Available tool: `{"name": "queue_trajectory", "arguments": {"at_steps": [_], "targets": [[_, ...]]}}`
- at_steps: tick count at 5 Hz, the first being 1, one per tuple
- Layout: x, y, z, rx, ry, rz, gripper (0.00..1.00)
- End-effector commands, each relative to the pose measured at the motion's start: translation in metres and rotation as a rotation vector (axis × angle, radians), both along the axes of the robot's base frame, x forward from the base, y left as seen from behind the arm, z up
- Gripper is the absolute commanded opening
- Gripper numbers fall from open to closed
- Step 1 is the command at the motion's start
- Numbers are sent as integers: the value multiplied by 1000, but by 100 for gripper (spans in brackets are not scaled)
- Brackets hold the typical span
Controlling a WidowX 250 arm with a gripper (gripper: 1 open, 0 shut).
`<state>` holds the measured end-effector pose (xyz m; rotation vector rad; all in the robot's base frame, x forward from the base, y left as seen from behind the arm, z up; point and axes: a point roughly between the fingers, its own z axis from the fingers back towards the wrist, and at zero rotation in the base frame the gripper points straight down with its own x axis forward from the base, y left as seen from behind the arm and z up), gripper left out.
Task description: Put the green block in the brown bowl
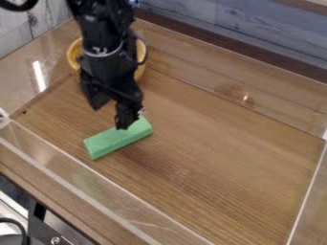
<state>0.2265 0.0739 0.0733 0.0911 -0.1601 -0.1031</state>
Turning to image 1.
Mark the green rectangular block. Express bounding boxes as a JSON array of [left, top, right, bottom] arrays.
[[83, 117, 154, 160]]

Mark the brown wooden bowl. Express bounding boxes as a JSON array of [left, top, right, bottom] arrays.
[[67, 37, 149, 81]]

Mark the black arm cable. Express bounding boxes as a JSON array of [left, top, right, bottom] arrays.
[[0, 0, 40, 12]]

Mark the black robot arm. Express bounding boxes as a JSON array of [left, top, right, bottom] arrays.
[[67, 0, 143, 129]]

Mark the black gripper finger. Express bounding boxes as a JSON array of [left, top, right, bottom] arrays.
[[115, 100, 143, 129], [80, 76, 111, 111]]

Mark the black cable bottom left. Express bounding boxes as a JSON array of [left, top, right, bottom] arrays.
[[0, 217, 31, 245]]

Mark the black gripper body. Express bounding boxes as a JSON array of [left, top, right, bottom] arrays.
[[76, 14, 143, 101]]

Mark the black metal table bracket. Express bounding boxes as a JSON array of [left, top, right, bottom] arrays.
[[28, 200, 74, 245]]

